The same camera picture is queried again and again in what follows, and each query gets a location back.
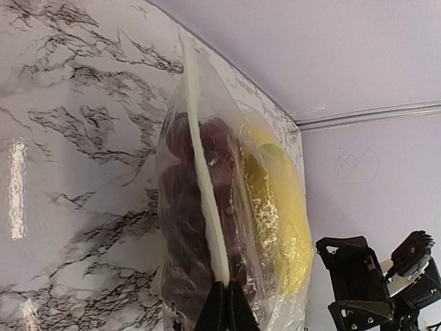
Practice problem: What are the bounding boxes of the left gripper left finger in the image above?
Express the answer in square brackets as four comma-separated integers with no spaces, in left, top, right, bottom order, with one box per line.
[195,281,227,331]

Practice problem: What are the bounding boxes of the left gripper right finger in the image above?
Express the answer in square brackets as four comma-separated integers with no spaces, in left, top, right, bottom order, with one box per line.
[228,282,259,331]

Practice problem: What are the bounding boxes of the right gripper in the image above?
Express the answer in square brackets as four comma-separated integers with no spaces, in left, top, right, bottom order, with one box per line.
[316,236,440,330]

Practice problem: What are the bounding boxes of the clear zip top bag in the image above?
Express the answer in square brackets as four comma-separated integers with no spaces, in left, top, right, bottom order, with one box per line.
[156,30,312,330]

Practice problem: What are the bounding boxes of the yellow fake corn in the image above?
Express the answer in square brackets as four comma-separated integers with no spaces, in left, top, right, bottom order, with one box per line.
[240,123,313,296]

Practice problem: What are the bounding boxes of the purple fake grapes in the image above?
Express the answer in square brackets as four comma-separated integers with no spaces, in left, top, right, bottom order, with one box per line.
[159,113,256,330]

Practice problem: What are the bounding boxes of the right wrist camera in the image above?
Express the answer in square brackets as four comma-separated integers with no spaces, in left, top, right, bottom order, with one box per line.
[385,230,435,279]

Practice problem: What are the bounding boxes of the right aluminium frame post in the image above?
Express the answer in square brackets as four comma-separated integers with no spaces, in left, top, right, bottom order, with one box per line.
[296,101,440,132]

